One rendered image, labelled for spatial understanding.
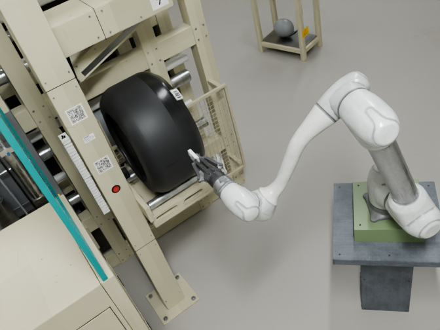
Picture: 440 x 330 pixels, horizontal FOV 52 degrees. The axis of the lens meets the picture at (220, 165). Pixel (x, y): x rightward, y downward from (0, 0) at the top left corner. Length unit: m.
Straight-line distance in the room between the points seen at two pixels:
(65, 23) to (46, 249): 0.96
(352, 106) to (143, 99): 0.93
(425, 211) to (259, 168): 1.93
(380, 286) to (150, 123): 1.48
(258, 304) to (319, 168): 1.23
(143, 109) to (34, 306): 0.90
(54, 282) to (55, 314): 0.13
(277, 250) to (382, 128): 1.75
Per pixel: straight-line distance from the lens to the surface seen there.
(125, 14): 2.23
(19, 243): 1.93
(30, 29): 1.84
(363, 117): 1.52
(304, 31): 4.77
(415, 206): 1.94
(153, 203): 2.30
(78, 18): 2.16
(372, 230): 2.21
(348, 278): 2.93
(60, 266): 1.74
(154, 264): 2.66
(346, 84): 1.65
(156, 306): 3.05
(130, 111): 2.02
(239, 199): 1.72
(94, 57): 2.38
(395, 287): 2.63
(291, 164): 1.75
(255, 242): 3.15
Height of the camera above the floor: 2.45
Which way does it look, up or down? 40 degrees down
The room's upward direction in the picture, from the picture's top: 17 degrees counter-clockwise
